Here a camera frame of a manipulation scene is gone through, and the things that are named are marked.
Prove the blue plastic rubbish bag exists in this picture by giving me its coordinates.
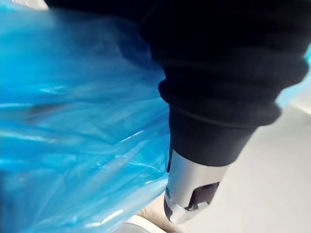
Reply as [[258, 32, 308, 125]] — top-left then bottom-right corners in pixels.
[[0, 2, 311, 233]]

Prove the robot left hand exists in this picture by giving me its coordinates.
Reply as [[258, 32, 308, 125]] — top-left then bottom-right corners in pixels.
[[45, 0, 311, 224]]

